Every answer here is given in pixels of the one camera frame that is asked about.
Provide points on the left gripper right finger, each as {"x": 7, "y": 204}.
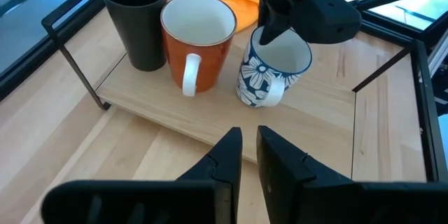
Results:
{"x": 280, "y": 168}

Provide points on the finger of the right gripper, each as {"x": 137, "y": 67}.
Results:
{"x": 271, "y": 21}

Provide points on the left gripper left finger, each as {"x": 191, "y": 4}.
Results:
{"x": 224, "y": 161}

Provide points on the blue white floral mug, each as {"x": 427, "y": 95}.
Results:
{"x": 259, "y": 77}

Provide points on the tall black tumbler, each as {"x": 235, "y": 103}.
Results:
{"x": 140, "y": 24}

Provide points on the wooden shelf with black frame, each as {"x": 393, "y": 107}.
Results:
{"x": 217, "y": 112}

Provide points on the black aluminium table frame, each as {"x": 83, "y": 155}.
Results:
{"x": 425, "y": 112}

